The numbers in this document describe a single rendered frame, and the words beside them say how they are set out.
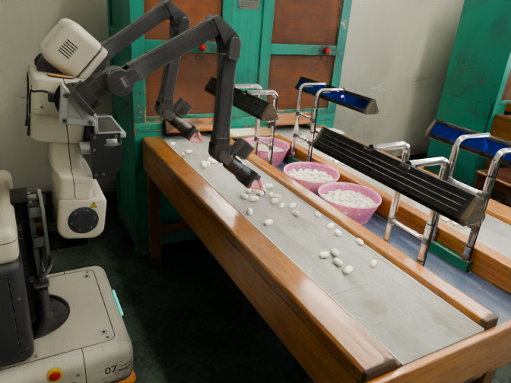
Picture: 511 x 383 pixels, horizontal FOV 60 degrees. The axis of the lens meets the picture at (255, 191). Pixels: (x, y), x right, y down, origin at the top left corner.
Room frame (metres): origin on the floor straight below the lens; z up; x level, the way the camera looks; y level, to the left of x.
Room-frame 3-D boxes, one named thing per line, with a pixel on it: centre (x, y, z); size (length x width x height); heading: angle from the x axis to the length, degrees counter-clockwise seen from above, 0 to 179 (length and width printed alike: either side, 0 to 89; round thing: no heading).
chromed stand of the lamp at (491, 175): (1.46, -0.79, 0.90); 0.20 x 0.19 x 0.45; 30
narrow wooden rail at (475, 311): (1.74, -0.20, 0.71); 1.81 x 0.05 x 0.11; 30
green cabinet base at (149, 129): (2.85, 0.23, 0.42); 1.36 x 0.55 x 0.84; 120
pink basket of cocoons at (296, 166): (1.96, -0.26, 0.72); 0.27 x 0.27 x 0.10
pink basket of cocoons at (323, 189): (1.72, -0.40, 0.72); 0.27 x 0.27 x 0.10
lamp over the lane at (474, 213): (1.22, -0.37, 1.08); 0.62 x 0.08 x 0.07; 30
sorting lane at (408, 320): (1.65, -0.05, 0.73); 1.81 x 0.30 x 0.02; 30
